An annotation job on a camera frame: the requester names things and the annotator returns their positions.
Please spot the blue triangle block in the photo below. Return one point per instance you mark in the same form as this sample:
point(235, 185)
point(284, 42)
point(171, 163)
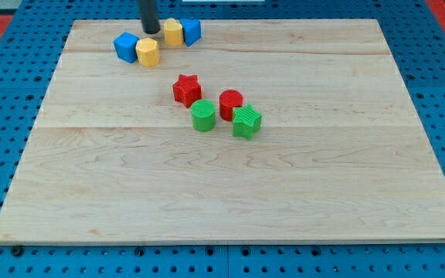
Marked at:
point(192, 30)

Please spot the wooden board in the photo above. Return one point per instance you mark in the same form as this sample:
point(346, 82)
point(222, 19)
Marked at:
point(341, 156)

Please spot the green star block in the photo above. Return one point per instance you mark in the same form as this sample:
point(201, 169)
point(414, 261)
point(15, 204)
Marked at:
point(246, 121)

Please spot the green cylinder block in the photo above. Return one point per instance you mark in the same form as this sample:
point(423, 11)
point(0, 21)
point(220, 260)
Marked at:
point(203, 115)

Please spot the red cylinder block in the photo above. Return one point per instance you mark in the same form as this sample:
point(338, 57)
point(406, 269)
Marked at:
point(228, 100)

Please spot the red star block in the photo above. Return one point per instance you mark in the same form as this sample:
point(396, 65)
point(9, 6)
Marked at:
point(187, 90)

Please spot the yellow hexagon block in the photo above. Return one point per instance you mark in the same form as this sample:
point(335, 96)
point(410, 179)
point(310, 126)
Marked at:
point(148, 52)

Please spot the yellow heart block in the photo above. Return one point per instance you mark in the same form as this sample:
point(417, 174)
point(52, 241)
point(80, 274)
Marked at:
point(173, 31)

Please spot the blue cube block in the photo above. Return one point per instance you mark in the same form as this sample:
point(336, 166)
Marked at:
point(124, 46)

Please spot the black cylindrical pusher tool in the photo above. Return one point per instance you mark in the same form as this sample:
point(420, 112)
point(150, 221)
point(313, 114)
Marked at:
point(148, 11)

